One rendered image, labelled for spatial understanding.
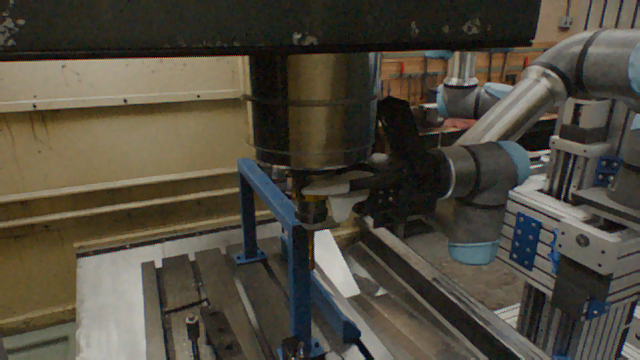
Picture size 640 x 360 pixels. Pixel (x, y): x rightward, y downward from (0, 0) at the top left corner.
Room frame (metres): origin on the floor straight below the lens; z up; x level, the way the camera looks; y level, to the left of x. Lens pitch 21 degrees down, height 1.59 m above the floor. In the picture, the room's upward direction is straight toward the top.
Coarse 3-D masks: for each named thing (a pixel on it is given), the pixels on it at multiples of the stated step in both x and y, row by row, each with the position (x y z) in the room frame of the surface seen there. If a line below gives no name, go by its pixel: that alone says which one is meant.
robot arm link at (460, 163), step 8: (440, 152) 0.56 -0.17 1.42; (448, 152) 0.56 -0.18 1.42; (456, 152) 0.56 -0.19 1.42; (464, 152) 0.57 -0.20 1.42; (448, 160) 0.55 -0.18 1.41; (456, 160) 0.55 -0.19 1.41; (464, 160) 0.55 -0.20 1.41; (472, 160) 0.56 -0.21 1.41; (456, 168) 0.54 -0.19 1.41; (464, 168) 0.54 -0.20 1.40; (472, 168) 0.55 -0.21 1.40; (456, 176) 0.54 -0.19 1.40; (464, 176) 0.54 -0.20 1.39; (472, 176) 0.55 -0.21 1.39; (456, 184) 0.54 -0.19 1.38; (464, 184) 0.54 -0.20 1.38; (472, 184) 0.55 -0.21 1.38; (448, 192) 0.54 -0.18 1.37; (456, 192) 0.54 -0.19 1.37; (464, 192) 0.55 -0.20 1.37
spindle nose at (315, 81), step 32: (256, 64) 0.43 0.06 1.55; (288, 64) 0.41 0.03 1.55; (320, 64) 0.41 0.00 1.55; (352, 64) 0.42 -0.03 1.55; (256, 96) 0.43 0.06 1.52; (288, 96) 0.41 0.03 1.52; (320, 96) 0.41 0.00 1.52; (352, 96) 0.42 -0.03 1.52; (256, 128) 0.43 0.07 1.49; (288, 128) 0.41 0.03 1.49; (320, 128) 0.41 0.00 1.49; (352, 128) 0.43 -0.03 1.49; (256, 160) 0.45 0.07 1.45; (288, 160) 0.42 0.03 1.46; (320, 160) 0.41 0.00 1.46; (352, 160) 0.43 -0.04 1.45
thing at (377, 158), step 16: (368, 160) 0.53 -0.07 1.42; (384, 160) 0.53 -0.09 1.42; (400, 160) 0.53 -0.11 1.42; (432, 160) 0.55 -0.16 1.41; (400, 176) 0.50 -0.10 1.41; (432, 176) 0.55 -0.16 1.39; (448, 176) 0.53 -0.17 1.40; (384, 192) 0.51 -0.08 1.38; (400, 192) 0.50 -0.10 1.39; (416, 192) 0.54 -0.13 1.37; (432, 192) 0.55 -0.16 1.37; (352, 208) 0.54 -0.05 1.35; (368, 208) 0.50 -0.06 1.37; (384, 208) 0.51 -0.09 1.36; (400, 208) 0.50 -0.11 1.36; (416, 208) 0.53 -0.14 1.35; (432, 208) 0.55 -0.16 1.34; (384, 224) 0.50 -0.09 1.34; (400, 224) 0.50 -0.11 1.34
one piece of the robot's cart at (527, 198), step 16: (544, 176) 1.44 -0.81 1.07; (512, 192) 1.28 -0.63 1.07; (528, 192) 1.28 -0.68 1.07; (512, 208) 1.26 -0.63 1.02; (528, 208) 1.22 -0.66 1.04; (544, 208) 1.16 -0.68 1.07; (560, 208) 1.16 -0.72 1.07; (576, 208) 1.16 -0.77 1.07; (512, 224) 1.25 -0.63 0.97; (544, 224) 1.15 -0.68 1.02; (544, 240) 1.14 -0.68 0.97; (496, 256) 1.30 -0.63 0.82; (544, 256) 1.14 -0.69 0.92; (512, 272) 1.22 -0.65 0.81; (528, 272) 1.17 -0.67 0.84; (544, 272) 1.13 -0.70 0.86; (544, 288) 1.11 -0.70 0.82
